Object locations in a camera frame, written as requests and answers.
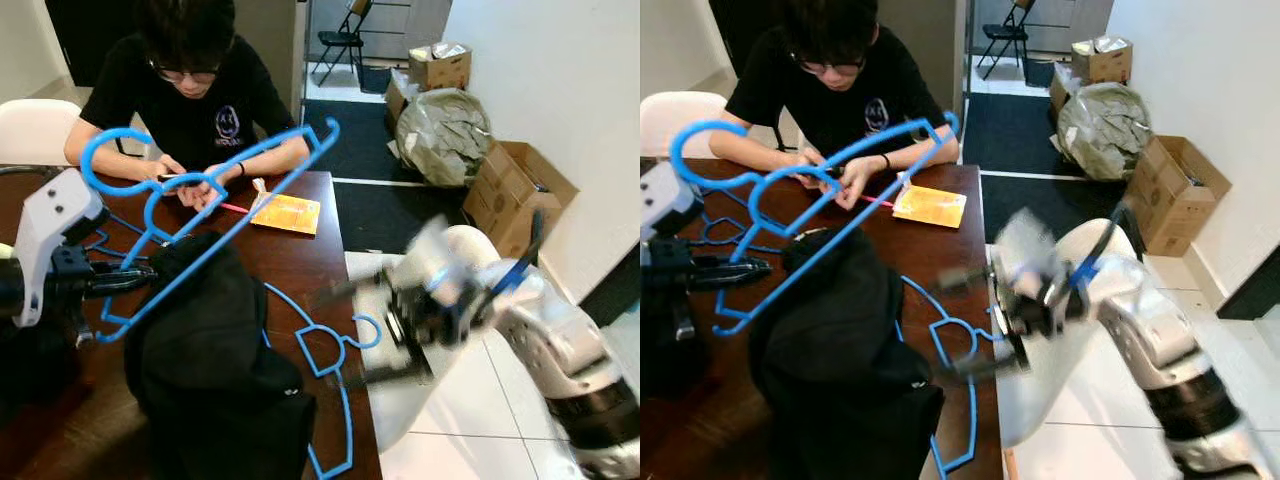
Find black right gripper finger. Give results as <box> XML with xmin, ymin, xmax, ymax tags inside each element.
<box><xmin>338</xmin><ymin>352</ymin><xmax>433</xmax><ymax>393</ymax></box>
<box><xmin>943</xmin><ymin>348</ymin><xmax>1033</xmax><ymax>389</ymax></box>
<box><xmin>933</xmin><ymin>260</ymin><xmax>1003</xmax><ymax>299</ymax></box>
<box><xmin>308</xmin><ymin>268</ymin><xmax>393</xmax><ymax>309</ymax></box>

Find black shirt person right hand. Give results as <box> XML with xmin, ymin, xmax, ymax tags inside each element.
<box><xmin>150</xmin><ymin>157</ymin><xmax>196</xmax><ymax>191</ymax></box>
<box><xmin>790</xmin><ymin>148</ymin><xmax>833</xmax><ymax>186</ymax></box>

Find black shirt person left hand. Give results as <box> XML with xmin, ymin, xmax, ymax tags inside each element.
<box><xmin>830</xmin><ymin>155</ymin><xmax>883</xmax><ymax>211</ymax></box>
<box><xmin>185</xmin><ymin>165</ymin><xmax>236</xmax><ymax>213</ymax></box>

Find yellow booklet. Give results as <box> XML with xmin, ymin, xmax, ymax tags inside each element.
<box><xmin>891</xmin><ymin>184</ymin><xmax>969</xmax><ymax>230</ymax></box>
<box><xmin>248</xmin><ymin>192</ymin><xmax>322</xmax><ymax>237</ymax></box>

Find plain black garment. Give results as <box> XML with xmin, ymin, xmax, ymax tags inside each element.
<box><xmin>747</xmin><ymin>227</ymin><xmax>947</xmax><ymax>480</ymax></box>
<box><xmin>122</xmin><ymin>230</ymin><xmax>318</xmax><ymax>480</ymax></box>

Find dark blue floor rug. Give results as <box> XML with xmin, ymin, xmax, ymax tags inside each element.
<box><xmin>300</xmin><ymin>97</ymin><xmax>483</xmax><ymax>256</ymax></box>
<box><xmin>962</xmin><ymin>92</ymin><xmax>1143</xmax><ymax>248</ymax></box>

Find large open cardboard box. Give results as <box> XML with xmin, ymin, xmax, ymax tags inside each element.
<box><xmin>462</xmin><ymin>140</ymin><xmax>581</xmax><ymax>263</ymax></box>
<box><xmin>1124</xmin><ymin>134</ymin><xmax>1234</xmax><ymax>259</ymax></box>

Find person in black T-shirt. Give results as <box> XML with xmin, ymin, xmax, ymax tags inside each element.
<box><xmin>62</xmin><ymin>0</ymin><xmax>313</xmax><ymax>213</ymax></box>
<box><xmin>706</xmin><ymin>0</ymin><xmax>963</xmax><ymax>213</ymax></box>

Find grey-green plastic bag bundle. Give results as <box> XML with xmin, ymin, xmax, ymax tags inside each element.
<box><xmin>1054</xmin><ymin>82</ymin><xmax>1154</xmax><ymax>184</ymax></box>
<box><xmin>388</xmin><ymin>88</ymin><xmax>495</xmax><ymax>191</ymax></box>

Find cardboard box with foil bag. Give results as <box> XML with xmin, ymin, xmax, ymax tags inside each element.
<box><xmin>408</xmin><ymin>42</ymin><xmax>473</xmax><ymax>93</ymax></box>
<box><xmin>1071</xmin><ymin>36</ymin><xmax>1135</xmax><ymax>87</ymax></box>

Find black folding chair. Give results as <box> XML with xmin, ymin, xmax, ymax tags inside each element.
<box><xmin>974</xmin><ymin>0</ymin><xmax>1037</xmax><ymax>81</ymax></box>
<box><xmin>312</xmin><ymin>0</ymin><xmax>374</xmax><ymax>88</ymax></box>

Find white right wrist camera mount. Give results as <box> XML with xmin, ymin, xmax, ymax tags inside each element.
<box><xmin>385</xmin><ymin>215</ymin><xmax>453</xmax><ymax>301</ymax></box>
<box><xmin>990</xmin><ymin>205</ymin><xmax>1063</xmax><ymax>293</ymax></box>

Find black door frame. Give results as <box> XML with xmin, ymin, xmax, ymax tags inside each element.
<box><xmin>1213</xmin><ymin>243</ymin><xmax>1280</xmax><ymax>323</ymax></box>
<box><xmin>578</xmin><ymin>240</ymin><xmax>641</xmax><ymax>331</ymax></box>

